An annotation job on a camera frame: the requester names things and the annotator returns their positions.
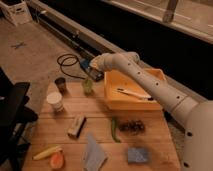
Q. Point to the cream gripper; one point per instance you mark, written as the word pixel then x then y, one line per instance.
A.
pixel 94 63

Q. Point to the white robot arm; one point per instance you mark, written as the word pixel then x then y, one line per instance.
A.
pixel 195 117

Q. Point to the green plastic cup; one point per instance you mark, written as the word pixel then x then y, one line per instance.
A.
pixel 87 85

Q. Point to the dark metal cup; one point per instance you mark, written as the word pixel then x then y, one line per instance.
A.
pixel 61 84

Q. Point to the white paper cup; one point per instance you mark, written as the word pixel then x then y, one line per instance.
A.
pixel 54 99

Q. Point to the blue power box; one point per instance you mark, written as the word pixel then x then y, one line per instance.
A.
pixel 94 74

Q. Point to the yellow plastic bin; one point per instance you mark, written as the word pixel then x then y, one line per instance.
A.
pixel 119 101

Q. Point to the dark grape bunch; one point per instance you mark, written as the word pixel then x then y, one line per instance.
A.
pixel 134 127

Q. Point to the wooden block eraser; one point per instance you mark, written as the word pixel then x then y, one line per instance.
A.
pixel 76 126

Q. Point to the grey folded cloth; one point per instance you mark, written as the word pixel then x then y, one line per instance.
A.
pixel 94 156

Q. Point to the white cardboard box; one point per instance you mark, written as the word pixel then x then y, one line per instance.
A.
pixel 16 14

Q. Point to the yellow banana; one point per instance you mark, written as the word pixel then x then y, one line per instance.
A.
pixel 47 152

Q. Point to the blue sponge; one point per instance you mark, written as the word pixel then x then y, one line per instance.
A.
pixel 137 155

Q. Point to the black chair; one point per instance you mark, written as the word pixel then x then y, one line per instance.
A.
pixel 14 116

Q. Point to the orange carrot toy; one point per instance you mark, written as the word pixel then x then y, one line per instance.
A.
pixel 57 160

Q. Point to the grey metal post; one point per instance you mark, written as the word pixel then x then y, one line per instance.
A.
pixel 170 11

